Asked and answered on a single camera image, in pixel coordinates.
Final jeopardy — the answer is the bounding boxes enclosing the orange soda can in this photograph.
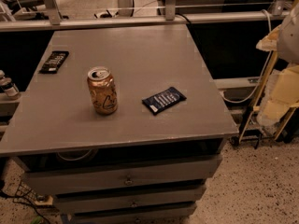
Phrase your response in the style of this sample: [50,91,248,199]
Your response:
[87,66,118,115]

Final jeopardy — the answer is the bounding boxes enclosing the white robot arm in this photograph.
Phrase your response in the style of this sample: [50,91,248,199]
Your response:
[256,5,299,126]

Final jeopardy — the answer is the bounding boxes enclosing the black rxbar chocolate bar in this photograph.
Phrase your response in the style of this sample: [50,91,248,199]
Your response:
[39,50,69,74]

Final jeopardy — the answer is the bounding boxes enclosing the yellow metal stand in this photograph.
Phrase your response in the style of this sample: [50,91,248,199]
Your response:
[230,51,299,148]

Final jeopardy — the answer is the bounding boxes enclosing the blue snack bar wrapper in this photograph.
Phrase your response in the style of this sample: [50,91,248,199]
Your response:
[142,87,187,115]

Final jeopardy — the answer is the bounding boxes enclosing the grey drawer cabinet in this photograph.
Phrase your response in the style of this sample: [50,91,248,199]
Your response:
[12,138,227,224]

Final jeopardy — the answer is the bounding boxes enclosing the small bottle white label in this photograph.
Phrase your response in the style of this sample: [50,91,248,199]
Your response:
[0,70,21,100]

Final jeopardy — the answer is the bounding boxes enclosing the white cable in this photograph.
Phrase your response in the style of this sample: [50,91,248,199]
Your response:
[219,8,274,105]

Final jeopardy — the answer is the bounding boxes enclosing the metal rail frame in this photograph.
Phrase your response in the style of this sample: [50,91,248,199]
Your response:
[1,0,298,31]

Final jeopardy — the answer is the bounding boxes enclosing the black floor cable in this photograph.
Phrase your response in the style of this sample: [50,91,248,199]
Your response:
[0,179,50,224]

